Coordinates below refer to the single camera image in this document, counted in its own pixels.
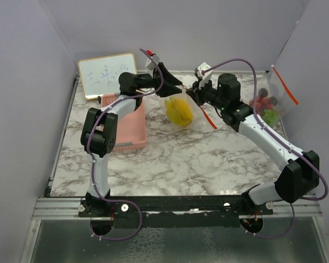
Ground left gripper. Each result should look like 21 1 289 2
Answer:
136 62 183 96

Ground fake red strawberries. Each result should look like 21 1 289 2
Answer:
256 96 274 116

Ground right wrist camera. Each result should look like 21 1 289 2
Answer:
194 62 213 89

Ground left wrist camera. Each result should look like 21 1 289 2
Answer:
145 50 160 74

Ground aluminium frame rail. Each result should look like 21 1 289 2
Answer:
32 196 84 220

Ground zip bag with yellow fruit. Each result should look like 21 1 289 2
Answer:
158 86 218 132

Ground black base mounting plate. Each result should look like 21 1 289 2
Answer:
78 195 273 228

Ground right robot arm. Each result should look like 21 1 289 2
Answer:
186 73 319 214

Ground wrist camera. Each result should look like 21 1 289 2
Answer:
145 50 160 74
194 62 213 89

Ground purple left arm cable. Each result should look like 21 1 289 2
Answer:
86 48 165 242

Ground pink plastic basket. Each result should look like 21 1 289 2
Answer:
101 94 147 151

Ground small whiteboard with writing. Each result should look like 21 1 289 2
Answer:
77 53 137 100

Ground zip bag with red fruit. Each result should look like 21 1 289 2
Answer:
256 65 299 125

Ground fake green grapes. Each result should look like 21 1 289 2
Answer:
262 109 280 128

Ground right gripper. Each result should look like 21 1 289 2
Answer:
186 76 226 111

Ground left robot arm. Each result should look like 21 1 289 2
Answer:
81 62 183 216

